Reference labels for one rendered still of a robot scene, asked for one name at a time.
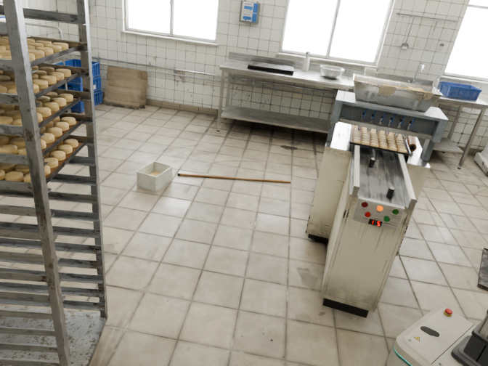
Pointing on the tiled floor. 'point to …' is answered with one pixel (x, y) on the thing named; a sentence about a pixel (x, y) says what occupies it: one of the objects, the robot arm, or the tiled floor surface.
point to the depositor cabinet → (321, 225)
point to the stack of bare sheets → (484, 271)
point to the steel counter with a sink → (237, 64)
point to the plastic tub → (154, 176)
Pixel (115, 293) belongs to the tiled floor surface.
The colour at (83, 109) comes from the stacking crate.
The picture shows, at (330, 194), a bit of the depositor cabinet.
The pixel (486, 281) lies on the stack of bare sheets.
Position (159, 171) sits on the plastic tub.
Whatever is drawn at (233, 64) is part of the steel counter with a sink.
